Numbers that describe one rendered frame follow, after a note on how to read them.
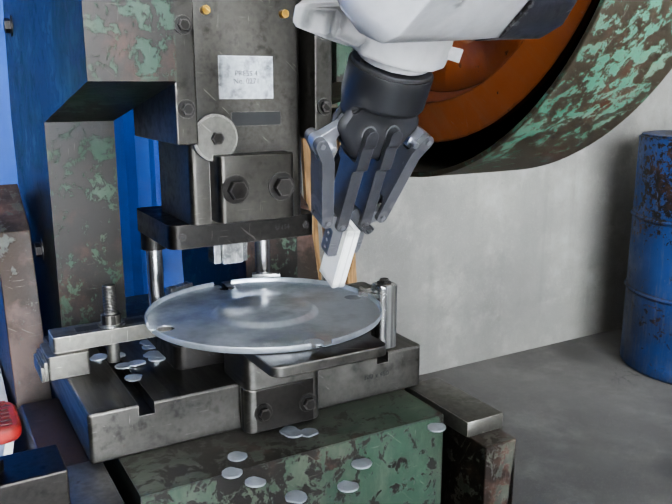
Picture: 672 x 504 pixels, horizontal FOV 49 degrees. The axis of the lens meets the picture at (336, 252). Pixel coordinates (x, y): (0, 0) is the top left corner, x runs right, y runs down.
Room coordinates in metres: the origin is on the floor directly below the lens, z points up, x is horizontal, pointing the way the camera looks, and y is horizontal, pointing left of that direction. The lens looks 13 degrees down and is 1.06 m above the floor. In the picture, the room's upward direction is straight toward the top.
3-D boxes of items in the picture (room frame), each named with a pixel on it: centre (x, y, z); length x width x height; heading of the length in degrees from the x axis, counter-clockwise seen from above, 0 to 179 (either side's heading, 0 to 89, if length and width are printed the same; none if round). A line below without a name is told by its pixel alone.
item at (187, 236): (0.99, 0.15, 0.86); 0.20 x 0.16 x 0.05; 120
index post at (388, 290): (0.96, -0.07, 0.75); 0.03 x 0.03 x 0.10; 30
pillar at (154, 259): (1.00, 0.25, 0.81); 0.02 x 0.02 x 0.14
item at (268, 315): (0.88, 0.09, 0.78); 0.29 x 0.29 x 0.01
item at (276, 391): (0.83, 0.06, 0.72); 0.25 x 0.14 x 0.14; 30
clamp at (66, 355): (0.90, 0.30, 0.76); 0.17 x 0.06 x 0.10; 120
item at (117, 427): (0.99, 0.15, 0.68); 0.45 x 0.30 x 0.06; 120
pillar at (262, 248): (1.08, 0.11, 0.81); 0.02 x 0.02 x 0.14
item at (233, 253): (0.98, 0.15, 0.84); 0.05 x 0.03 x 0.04; 120
